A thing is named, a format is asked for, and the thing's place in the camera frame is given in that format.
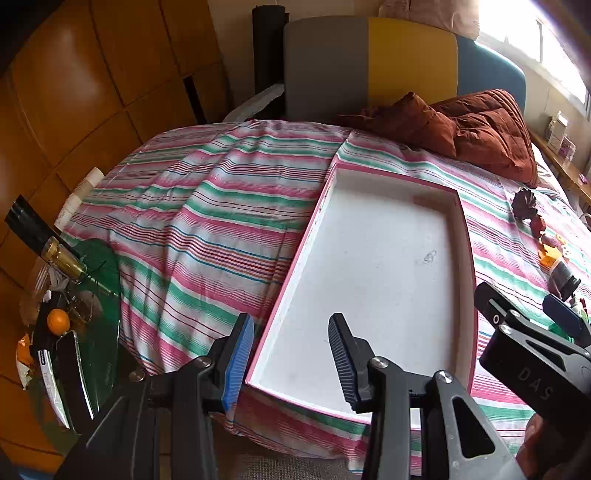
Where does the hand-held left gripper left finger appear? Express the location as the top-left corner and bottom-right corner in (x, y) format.
(55, 313), (256, 480)

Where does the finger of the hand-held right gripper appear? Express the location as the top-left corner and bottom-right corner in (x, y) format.
(475, 281), (591, 365)

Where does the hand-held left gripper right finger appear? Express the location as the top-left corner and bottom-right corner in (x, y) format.
(328, 313), (532, 480)

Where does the dark blue plastic object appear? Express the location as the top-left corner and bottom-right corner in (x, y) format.
(542, 294), (583, 337)

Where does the grey jar black lid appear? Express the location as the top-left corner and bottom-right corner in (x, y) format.
(547, 259), (581, 300)

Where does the white tray pink rim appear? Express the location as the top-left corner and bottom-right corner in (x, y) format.
(245, 159), (478, 432)

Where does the person's right hand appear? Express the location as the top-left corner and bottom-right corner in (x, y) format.
(517, 412), (561, 467)

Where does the dark brown fluted mould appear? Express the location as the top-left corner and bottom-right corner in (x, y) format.
(513, 187), (541, 222)

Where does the wooden window shelf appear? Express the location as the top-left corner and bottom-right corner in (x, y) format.
(531, 131), (591, 208)

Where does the green glass side table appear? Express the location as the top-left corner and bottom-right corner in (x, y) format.
(28, 237), (123, 435)

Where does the striped bed sheet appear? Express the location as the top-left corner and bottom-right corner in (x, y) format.
(60, 117), (591, 476)

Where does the brown quilted duvet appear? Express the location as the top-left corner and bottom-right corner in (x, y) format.
(431, 89), (539, 188)

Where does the black box white label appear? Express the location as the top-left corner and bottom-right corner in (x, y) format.
(34, 330), (95, 432)

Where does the orange fruit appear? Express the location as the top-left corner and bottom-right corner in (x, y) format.
(47, 308), (71, 334)

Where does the brown pillow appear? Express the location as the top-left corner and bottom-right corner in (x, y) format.
(339, 92), (458, 158)

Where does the orange snack packet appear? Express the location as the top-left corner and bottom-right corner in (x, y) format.
(16, 335), (38, 391)

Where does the stack of white paper cups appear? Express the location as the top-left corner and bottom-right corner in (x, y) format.
(54, 167), (106, 232)

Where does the black and gold bottle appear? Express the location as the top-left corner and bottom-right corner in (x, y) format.
(4, 195), (88, 280)

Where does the white plastic sheet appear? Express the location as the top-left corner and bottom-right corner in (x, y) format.
(224, 84), (284, 123)

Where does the window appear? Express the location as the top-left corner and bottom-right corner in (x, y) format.
(480, 0), (591, 107)

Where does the grey yellow blue headboard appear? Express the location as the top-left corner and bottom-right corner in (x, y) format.
(283, 16), (527, 123)

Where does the pink cloth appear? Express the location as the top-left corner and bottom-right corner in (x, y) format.
(379, 0), (481, 40)

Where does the black rolled mat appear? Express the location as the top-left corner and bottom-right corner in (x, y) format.
(252, 4), (289, 116)

